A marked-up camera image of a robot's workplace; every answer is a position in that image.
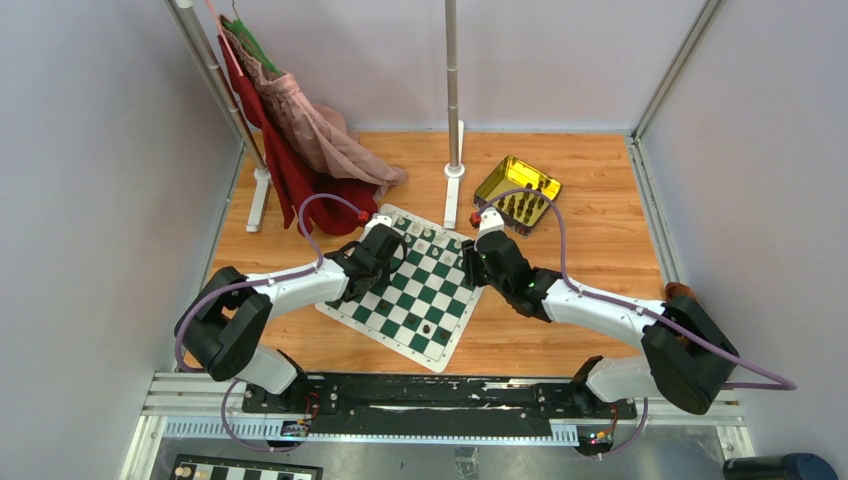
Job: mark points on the pink cloth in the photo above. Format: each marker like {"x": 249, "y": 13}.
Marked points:
{"x": 317, "y": 133}

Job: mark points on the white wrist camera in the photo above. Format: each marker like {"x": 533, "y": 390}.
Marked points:
{"x": 491, "y": 221}
{"x": 376, "y": 221}

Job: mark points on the green white chess mat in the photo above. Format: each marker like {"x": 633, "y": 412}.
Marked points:
{"x": 428, "y": 284}

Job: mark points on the brown cloth at right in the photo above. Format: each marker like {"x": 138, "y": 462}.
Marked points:
{"x": 673, "y": 290}

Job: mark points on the left metal rack pole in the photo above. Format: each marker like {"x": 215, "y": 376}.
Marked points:
{"x": 194, "y": 35}

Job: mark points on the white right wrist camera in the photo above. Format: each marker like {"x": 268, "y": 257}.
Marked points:
{"x": 491, "y": 221}

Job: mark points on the metal rack pole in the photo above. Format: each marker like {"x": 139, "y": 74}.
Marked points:
{"x": 194, "y": 35}
{"x": 454, "y": 170}

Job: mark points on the yellow tin box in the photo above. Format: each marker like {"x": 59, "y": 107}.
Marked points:
{"x": 515, "y": 189}

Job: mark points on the green cloth on hanger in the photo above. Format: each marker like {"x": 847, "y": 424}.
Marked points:
{"x": 249, "y": 43}

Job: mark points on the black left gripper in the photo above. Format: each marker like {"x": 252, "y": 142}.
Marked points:
{"x": 385, "y": 278}

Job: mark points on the centre metal rack pole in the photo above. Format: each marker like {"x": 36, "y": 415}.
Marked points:
{"x": 454, "y": 170}

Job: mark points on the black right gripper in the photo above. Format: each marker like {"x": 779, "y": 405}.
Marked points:
{"x": 471, "y": 260}

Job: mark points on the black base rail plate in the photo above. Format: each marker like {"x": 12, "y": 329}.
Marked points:
{"x": 436, "y": 405}

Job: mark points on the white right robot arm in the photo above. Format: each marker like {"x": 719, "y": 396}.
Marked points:
{"x": 684, "y": 356}

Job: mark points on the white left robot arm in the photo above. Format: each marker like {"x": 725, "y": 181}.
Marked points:
{"x": 223, "y": 326}

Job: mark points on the red cloth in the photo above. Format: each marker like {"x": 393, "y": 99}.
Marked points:
{"x": 293, "y": 180}

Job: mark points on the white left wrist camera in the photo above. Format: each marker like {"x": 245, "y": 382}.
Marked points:
{"x": 376, "y": 221}

